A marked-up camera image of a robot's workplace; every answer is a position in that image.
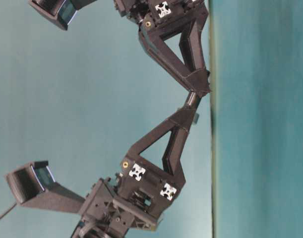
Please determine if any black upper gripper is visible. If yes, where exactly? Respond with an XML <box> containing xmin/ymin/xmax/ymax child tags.
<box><xmin>114</xmin><ymin>0</ymin><xmax>210</xmax><ymax>96</ymax></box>

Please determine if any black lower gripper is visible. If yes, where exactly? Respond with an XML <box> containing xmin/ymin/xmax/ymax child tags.
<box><xmin>79</xmin><ymin>99</ymin><xmax>200</xmax><ymax>226</ymax></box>

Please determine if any dark metal shaft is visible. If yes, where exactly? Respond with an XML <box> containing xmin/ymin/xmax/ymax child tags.
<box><xmin>184</xmin><ymin>92</ymin><xmax>201</xmax><ymax>110</ymax></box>

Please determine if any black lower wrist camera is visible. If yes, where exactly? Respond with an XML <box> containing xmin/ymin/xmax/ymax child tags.
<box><xmin>4</xmin><ymin>161</ymin><xmax>85</xmax><ymax>214</ymax></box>

